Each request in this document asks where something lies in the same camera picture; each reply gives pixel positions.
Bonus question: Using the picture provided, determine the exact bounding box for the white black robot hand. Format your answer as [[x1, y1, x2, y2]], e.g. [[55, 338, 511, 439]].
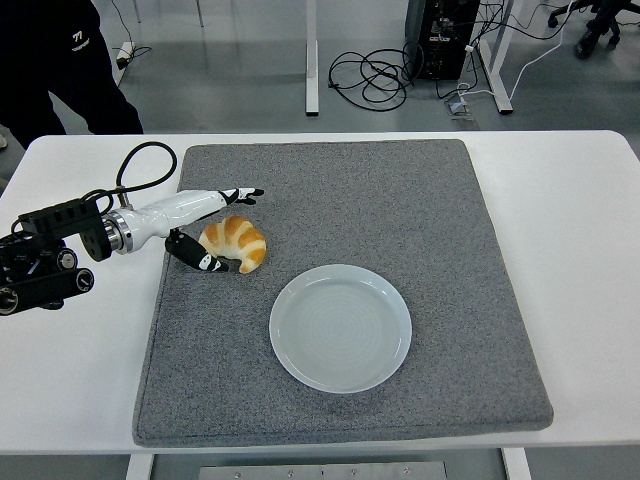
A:
[[124, 186, 266, 274]]

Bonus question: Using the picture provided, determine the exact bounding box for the golden croissant bread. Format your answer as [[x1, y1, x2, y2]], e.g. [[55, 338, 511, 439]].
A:
[[198, 215, 268, 275]]

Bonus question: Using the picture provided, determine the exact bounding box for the pale grey round plate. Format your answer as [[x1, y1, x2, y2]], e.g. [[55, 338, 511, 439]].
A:
[[269, 263, 414, 395]]

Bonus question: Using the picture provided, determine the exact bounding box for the grey metal plate with screws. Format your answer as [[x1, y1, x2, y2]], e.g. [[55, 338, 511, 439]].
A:
[[198, 460, 449, 480]]

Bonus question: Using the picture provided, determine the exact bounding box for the person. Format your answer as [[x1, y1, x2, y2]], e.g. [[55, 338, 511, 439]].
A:
[[0, 0, 145, 150]]

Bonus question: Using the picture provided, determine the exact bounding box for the grey fabric mat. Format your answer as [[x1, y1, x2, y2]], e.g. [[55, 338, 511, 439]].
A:
[[130, 138, 554, 448]]

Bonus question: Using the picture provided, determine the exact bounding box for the slim white desk leg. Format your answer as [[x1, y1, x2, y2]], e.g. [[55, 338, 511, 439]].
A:
[[304, 0, 320, 118]]

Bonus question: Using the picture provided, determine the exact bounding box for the white table leg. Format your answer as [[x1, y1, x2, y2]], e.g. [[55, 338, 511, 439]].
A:
[[502, 447, 532, 480], [125, 454, 154, 480]]

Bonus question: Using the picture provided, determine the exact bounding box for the metal floor socket box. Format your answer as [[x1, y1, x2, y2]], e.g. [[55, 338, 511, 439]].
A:
[[443, 97, 476, 120]]

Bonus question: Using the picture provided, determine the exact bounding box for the black computer tower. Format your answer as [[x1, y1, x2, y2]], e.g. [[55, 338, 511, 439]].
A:
[[403, 0, 481, 82]]

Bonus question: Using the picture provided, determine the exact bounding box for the white desk leg with foot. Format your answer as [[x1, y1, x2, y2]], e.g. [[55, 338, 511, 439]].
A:
[[477, 0, 515, 115]]

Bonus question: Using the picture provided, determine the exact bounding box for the black office chair base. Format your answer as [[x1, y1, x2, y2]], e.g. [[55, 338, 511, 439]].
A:
[[547, 0, 636, 60]]

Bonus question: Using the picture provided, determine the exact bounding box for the coiled black floor cable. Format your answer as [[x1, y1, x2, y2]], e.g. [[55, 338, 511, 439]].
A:
[[328, 42, 416, 111]]

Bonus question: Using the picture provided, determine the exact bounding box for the white cable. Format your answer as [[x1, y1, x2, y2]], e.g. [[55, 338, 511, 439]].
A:
[[457, 0, 576, 99]]

